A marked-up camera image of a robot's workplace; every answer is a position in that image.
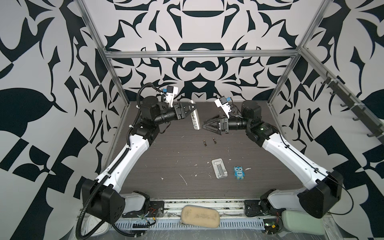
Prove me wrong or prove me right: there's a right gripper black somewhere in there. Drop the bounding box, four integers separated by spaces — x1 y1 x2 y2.
205 114 254 138

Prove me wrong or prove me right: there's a white remote control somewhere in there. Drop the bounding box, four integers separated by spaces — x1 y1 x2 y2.
190 100 201 130

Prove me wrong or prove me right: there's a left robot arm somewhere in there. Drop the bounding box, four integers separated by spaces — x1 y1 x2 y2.
77 96 197 226

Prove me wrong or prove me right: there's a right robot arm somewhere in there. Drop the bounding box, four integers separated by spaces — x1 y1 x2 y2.
203 97 344 219

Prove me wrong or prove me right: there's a blue owl figurine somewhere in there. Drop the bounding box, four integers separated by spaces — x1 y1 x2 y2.
234 167 245 180

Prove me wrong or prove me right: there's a tan sponge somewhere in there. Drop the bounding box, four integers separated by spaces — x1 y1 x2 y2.
181 205 220 229

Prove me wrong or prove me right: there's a small circuit board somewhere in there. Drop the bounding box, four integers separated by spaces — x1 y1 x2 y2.
262 219 282 236

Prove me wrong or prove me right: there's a pale green sponge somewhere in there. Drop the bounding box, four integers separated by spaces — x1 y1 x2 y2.
282 210 325 235

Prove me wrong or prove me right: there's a white square clock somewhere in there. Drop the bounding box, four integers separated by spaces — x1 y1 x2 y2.
82 216 112 237

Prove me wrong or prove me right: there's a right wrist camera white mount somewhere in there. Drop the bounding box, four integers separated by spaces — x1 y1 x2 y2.
214 97 231 118

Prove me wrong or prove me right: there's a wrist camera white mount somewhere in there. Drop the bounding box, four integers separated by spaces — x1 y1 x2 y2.
162 86 179 108
214 97 231 118

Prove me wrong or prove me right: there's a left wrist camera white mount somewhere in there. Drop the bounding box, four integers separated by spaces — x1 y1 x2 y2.
162 86 179 108

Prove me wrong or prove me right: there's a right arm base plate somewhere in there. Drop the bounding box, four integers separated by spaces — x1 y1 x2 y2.
244 200 286 218

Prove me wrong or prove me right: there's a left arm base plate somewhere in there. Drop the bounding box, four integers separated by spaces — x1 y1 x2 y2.
122 201 165 218

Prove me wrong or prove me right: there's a white slotted cable duct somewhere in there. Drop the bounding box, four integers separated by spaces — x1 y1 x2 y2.
115 219 265 231

